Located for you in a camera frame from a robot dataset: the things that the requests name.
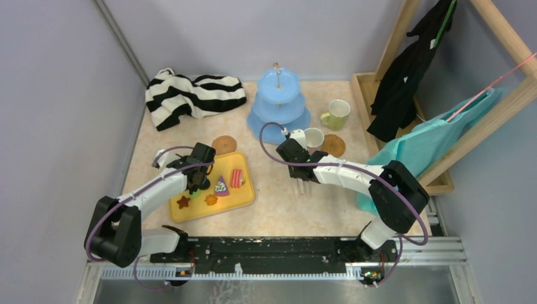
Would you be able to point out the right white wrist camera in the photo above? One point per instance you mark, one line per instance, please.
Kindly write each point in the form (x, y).
(300, 137)

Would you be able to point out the green macaron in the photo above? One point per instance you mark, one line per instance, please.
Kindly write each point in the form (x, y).
(195, 194)

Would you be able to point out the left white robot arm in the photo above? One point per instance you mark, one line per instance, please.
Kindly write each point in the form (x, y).
(115, 232)

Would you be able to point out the woven round coaster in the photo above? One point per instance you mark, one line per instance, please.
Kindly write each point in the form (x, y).
(333, 145)
(224, 144)

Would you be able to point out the purple triangular cake slice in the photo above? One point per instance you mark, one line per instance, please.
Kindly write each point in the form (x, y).
(221, 188)

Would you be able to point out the green mug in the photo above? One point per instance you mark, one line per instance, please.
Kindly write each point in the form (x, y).
(337, 115)

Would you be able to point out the black macaron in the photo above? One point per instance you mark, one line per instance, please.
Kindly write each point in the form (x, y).
(205, 184)

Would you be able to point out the yellow plastic tray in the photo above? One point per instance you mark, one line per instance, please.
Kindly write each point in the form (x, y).
(224, 164)

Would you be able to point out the right woven round coaster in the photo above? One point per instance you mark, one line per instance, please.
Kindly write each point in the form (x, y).
(333, 145)

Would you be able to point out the orange flower cookie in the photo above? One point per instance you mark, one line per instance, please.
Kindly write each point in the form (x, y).
(211, 200)

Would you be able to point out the pink mug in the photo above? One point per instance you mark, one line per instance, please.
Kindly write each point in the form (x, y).
(314, 139)

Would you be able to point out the wooden clothes rack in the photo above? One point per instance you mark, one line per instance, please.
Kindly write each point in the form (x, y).
(436, 179)

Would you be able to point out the pink clothes hanger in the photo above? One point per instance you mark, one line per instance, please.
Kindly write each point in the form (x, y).
(486, 88)

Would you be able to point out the brown star cookie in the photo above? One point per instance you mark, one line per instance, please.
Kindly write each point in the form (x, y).
(183, 202)

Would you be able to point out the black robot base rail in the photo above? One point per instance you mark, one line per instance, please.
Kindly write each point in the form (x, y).
(286, 258)

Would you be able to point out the teal hanging shirt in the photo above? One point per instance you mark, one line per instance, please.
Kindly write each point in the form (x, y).
(430, 140)

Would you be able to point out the black white striped cloth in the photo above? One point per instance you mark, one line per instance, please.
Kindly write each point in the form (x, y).
(169, 97)

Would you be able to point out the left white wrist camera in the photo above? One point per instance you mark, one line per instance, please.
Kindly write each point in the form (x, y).
(161, 159)

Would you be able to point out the left woven round coaster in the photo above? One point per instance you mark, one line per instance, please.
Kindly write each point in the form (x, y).
(224, 144)

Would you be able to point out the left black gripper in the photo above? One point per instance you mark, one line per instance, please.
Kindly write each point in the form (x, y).
(180, 158)

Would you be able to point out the black hanging garment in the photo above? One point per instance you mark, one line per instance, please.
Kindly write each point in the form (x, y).
(393, 106)

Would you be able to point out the blue three-tier cake stand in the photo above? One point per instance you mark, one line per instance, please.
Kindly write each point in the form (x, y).
(278, 99)

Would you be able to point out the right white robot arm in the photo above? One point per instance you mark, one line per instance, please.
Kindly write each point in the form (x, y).
(396, 194)

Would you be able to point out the red striped cake slice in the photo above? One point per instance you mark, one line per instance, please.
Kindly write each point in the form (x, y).
(237, 178)

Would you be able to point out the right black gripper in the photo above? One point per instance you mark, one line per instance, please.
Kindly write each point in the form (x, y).
(291, 172)

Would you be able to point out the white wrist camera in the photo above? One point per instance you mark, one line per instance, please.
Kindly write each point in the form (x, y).
(300, 137)
(161, 159)

